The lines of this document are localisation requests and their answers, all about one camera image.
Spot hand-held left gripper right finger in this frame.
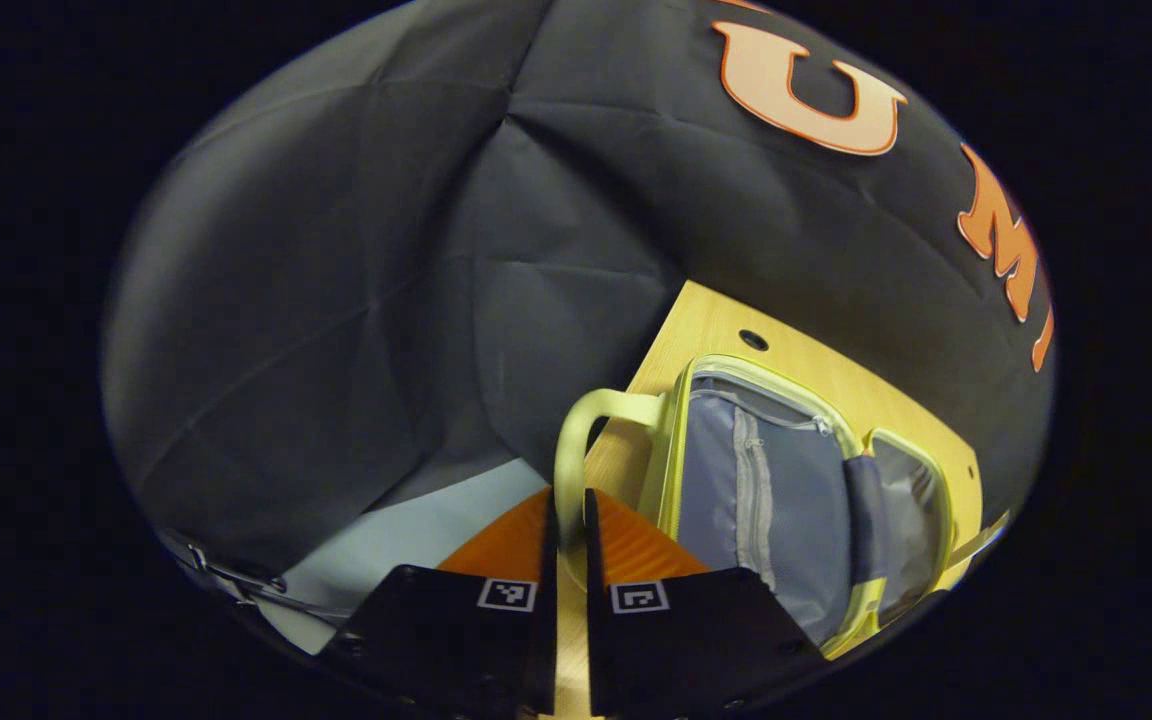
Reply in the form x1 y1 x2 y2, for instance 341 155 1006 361
584 487 827 716

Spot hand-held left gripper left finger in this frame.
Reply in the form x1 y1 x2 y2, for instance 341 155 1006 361
321 487 562 716

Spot pale yellow suitcase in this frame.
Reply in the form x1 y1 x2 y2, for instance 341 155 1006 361
553 353 959 661

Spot black backdrop cloth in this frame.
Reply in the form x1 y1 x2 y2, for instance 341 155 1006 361
101 0 1057 566

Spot metal stand frame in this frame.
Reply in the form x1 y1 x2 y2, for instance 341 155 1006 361
161 528 352 623

